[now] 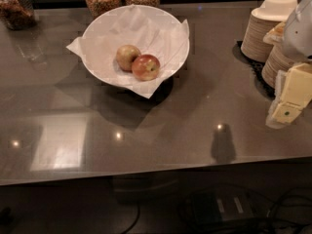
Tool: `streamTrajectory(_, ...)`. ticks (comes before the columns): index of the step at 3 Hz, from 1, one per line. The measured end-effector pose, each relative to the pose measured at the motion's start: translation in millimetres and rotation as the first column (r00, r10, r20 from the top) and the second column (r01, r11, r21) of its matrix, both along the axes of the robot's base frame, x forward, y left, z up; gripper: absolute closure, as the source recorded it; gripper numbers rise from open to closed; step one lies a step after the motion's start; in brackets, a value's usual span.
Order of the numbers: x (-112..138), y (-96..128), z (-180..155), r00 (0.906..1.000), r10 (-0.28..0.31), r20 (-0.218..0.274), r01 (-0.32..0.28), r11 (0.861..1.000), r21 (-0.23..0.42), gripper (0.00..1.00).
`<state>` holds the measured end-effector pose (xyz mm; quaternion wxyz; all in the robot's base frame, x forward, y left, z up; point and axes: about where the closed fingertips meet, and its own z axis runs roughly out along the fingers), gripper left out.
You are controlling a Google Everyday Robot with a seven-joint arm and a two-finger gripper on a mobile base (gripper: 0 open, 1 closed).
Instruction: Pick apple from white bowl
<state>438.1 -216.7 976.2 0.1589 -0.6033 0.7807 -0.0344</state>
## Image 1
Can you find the stack of paper bowls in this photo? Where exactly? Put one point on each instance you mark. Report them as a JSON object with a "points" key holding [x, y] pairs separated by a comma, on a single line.
{"points": [[276, 60], [262, 20]]}

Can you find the white bowl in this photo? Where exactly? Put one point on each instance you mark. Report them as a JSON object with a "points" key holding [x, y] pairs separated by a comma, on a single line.
{"points": [[97, 33]]}

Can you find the green-yellow apple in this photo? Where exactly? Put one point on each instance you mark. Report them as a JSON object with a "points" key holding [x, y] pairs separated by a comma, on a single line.
{"points": [[126, 55]]}

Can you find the black power box under table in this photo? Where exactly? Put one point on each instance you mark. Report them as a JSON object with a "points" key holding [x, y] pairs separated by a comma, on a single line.
{"points": [[221, 206]]}

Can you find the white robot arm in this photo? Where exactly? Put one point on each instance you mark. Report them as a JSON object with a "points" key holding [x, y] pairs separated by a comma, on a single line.
{"points": [[296, 42]]}

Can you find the white paper liner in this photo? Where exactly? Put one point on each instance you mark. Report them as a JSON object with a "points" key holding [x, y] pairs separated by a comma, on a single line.
{"points": [[143, 26]]}

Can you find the black tray under bowls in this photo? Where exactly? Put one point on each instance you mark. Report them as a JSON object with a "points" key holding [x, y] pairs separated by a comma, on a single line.
{"points": [[256, 67]]}

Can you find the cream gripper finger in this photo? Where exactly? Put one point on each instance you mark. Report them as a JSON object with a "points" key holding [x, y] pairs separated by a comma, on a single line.
{"points": [[279, 85], [296, 94]]}

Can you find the rear stack of paper bowls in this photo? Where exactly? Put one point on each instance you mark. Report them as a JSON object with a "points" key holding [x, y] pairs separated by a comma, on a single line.
{"points": [[262, 20]]}

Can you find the left glass jar dark cereal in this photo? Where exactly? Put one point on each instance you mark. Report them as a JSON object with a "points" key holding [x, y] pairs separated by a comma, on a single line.
{"points": [[17, 14]]}

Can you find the red apple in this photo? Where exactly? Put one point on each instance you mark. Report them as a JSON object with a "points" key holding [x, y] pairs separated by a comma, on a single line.
{"points": [[146, 67]]}

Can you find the front stack of paper bowls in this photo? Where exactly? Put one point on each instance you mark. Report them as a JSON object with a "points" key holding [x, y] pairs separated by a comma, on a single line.
{"points": [[276, 60]]}

